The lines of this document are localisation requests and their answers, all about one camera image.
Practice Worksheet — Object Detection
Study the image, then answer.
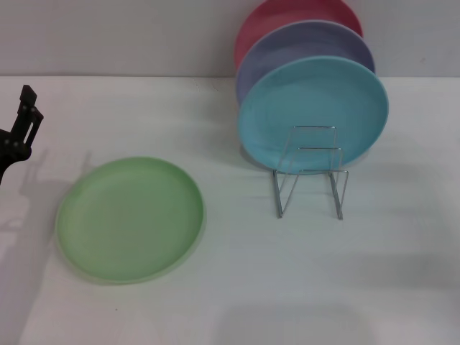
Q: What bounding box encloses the metal wire plate rack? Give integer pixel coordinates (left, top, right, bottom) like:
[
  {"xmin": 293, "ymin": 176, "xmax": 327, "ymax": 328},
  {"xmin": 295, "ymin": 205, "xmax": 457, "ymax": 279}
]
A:
[{"xmin": 272, "ymin": 124, "xmax": 349, "ymax": 221}]

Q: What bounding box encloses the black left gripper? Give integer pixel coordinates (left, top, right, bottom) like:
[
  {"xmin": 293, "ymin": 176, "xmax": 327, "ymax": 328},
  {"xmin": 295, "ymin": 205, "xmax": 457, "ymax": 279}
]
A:
[{"xmin": 0, "ymin": 84, "xmax": 45, "ymax": 186}]

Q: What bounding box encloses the purple plate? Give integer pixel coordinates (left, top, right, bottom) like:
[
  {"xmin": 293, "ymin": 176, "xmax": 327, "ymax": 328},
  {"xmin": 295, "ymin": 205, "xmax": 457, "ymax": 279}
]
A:
[{"xmin": 236, "ymin": 20, "xmax": 377, "ymax": 107}]

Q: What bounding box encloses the light blue plate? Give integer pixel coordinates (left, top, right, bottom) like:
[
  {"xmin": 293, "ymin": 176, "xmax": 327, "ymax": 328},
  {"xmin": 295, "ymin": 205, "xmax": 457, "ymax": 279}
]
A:
[{"xmin": 239, "ymin": 56, "xmax": 390, "ymax": 176}]

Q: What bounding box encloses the green plate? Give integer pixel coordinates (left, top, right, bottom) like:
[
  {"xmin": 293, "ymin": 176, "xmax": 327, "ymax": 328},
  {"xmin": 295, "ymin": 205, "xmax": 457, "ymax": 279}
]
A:
[{"xmin": 55, "ymin": 156, "xmax": 206, "ymax": 287}]

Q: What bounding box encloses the red plate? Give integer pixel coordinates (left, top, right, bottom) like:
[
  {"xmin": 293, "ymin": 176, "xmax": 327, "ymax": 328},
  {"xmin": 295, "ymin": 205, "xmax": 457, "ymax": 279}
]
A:
[{"xmin": 234, "ymin": 0, "xmax": 364, "ymax": 69}]

